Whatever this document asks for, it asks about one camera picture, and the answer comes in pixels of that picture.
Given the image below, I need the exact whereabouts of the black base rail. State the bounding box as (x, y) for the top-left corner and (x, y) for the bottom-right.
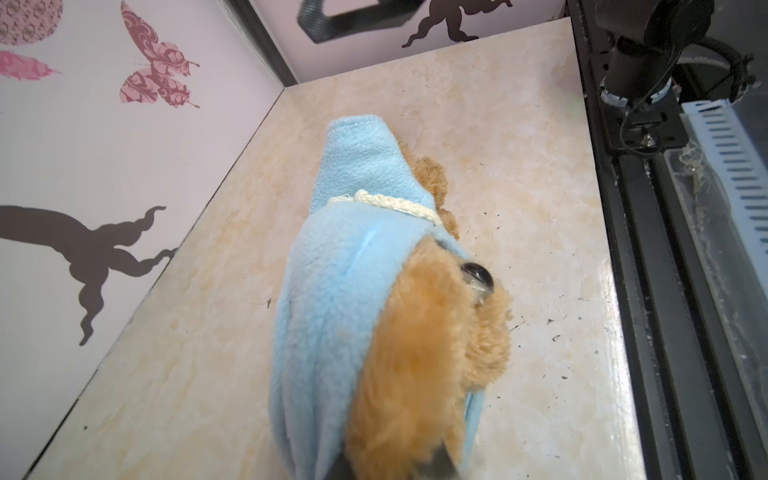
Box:
(565, 1), (767, 479)

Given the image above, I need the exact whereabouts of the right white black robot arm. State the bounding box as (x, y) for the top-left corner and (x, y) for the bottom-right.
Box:
(297, 1), (756, 102)

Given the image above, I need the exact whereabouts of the brown teddy bear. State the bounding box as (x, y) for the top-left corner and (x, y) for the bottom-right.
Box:
(323, 138), (510, 479)

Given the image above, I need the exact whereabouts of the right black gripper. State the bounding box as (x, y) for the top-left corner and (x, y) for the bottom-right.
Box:
(297, 0), (424, 44)

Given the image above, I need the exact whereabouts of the light blue bear shirt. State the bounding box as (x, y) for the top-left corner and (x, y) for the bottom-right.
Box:
(268, 115), (467, 479)

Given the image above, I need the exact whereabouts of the white slotted cable duct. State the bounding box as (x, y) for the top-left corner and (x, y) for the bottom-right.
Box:
(682, 100), (767, 291)

